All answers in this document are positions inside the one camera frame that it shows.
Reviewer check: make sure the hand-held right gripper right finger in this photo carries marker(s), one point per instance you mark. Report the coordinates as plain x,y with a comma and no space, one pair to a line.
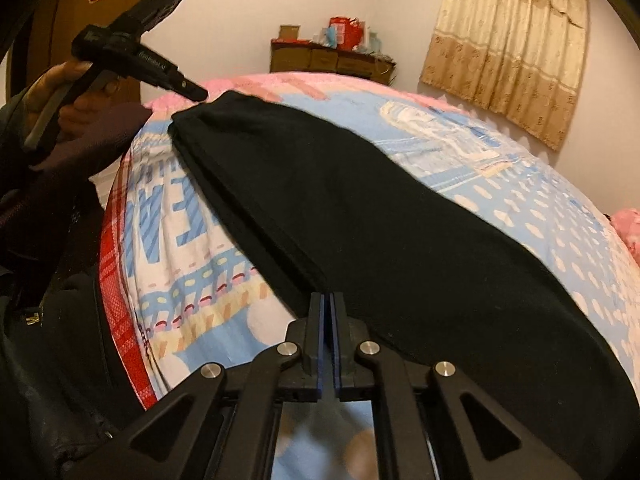
336,340

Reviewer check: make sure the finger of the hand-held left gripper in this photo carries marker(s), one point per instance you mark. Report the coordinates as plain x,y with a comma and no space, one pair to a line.
192,89

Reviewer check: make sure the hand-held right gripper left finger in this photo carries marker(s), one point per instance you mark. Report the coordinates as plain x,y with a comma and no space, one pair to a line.
320,335

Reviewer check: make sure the black pants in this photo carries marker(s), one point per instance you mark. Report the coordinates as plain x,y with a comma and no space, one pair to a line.
375,220

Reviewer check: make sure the person's left forearm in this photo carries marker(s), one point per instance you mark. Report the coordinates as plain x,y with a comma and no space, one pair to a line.
102,132

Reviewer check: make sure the person's left hand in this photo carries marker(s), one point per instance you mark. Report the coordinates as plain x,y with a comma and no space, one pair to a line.
75,112

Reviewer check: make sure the wooden door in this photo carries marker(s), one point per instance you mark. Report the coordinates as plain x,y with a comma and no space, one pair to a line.
65,20

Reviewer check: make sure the brown cardboard box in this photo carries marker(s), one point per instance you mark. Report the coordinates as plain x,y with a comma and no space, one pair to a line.
286,32

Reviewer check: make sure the dark wooden dresser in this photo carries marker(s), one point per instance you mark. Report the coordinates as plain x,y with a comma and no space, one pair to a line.
325,61

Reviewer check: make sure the red plaid bed sheet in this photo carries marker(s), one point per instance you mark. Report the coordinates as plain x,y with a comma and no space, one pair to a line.
116,280

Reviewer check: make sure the blue printed blanket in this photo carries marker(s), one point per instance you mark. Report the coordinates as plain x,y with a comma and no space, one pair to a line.
450,125

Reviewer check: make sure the person's dark jacket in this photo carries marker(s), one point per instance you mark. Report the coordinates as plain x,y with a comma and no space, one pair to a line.
45,360

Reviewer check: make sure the beige patterned curtain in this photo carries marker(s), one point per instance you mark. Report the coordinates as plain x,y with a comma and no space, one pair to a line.
500,50

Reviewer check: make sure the pink floral pillow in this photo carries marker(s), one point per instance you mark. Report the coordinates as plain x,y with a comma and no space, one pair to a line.
629,235

